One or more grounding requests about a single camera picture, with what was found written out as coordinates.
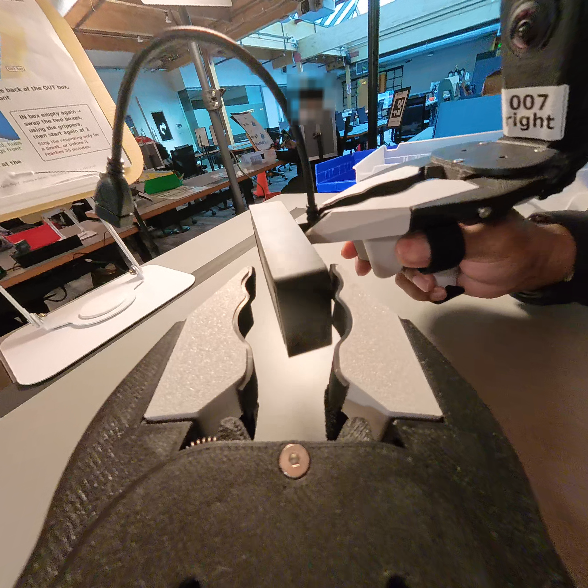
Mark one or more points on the red flat box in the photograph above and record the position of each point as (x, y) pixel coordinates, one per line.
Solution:
(32, 236)

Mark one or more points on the black silver USB hub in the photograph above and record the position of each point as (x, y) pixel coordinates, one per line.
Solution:
(294, 275)

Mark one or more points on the blue plastic bin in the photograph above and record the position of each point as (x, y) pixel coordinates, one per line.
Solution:
(335, 174)

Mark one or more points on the long wooden workbench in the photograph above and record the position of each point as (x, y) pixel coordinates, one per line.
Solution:
(206, 181)

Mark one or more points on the clear plastic bin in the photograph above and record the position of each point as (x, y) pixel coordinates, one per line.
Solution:
(381, 160)

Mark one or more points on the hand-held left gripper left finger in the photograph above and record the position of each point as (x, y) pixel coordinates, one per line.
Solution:
(197, 367)

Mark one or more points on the grey monitor on stand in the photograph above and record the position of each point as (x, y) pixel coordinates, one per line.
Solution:
(321, 138)

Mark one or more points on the white poster board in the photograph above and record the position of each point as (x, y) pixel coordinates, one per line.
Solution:
(255, 131)

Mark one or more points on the person's right hand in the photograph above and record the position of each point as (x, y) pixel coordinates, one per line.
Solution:
(505, 257)

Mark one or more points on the grey metal pole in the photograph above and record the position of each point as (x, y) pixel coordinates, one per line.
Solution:
(212, 99)

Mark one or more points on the black white tag board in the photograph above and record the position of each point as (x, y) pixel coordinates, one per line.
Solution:
(398, 108)

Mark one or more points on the green bin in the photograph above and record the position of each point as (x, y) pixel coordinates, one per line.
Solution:
(160, 183)

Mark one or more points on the orange traffic cone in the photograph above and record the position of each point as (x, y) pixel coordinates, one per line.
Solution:
(263, 188)

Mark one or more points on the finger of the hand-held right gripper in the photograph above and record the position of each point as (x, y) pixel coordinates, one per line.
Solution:
(367, 225)
(381, 183)

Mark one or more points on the white monitor stand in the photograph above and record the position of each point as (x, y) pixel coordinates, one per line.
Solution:
(151, 285)

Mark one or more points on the person's right forearm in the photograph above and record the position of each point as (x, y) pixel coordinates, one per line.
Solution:
(581, 239)

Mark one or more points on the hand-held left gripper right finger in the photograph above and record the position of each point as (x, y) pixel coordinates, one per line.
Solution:
(390, 367)

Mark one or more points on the black metal pole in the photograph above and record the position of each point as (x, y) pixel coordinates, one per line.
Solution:
(373, 69)

